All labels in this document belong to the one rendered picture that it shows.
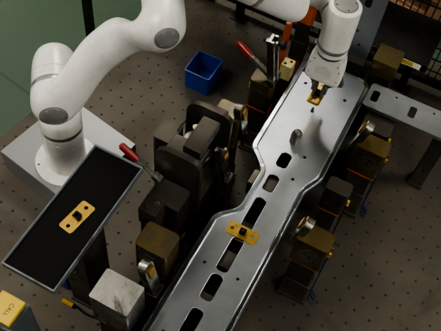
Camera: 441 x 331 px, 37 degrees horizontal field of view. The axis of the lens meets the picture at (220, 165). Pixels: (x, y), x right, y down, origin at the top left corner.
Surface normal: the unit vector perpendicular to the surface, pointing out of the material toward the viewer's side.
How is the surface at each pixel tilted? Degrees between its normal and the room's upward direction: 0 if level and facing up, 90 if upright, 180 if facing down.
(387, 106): 0
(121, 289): 0
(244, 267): 0
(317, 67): 90
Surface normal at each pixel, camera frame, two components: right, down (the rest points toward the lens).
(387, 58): 0.07, -0.54
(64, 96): 0.34, 0.45
